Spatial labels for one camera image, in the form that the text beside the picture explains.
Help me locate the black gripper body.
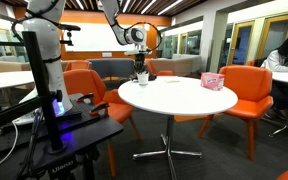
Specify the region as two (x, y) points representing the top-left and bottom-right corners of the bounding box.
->
(132, 52), (148, 66)

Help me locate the grey blue sofa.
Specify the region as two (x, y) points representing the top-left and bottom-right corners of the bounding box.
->
(87, 58), (137, 82)

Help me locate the beige sofa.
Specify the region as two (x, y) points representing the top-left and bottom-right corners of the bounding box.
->
(0, 58), (32, 74)
(148, 54), (204, 78)

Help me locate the black clamp with orange tip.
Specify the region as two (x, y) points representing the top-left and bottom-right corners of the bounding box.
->
(76, 93), (95, 103)
(89, 102), (111, 117)

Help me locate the pink tissue box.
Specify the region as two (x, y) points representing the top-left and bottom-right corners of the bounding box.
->
(200, 71), (226, 92)

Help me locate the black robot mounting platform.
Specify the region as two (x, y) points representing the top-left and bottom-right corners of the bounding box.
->
(0, 93), (125, 173)

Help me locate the yellow framed glass door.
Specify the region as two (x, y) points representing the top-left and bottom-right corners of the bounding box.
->
(257, 12), (288, 62)
(227, 20), (256, 66)

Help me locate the white rectangular table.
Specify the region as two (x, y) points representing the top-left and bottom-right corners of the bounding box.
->
(0, 70), (36, 92)

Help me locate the seated woman with mask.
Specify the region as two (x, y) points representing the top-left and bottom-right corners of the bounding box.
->
(260, 33), (288, 120)

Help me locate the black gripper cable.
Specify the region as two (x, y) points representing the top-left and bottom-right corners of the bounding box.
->
(108, 13), (163, 61)

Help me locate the wall whiteboard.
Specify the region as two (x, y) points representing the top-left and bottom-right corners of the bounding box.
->
(63, 22), (136, 53)

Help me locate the black stereo camera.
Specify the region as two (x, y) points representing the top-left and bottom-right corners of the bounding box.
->
(55, 23), (82, 46)

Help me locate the chrome table pedestal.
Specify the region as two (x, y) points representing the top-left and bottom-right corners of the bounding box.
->
(132, 114), (203, 180)

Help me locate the black metal camera stand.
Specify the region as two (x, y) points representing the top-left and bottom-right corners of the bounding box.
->
(0, 31), (67, 155)

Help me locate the black Ulanzi camera mount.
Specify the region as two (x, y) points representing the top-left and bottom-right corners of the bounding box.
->
(43, 155), (79, 180)

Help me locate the black cable bundle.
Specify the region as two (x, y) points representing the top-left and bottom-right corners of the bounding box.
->
(15, 109), (44, 180)

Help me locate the white cable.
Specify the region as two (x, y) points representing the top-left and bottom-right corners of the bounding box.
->
(0, 120), (20, 176)

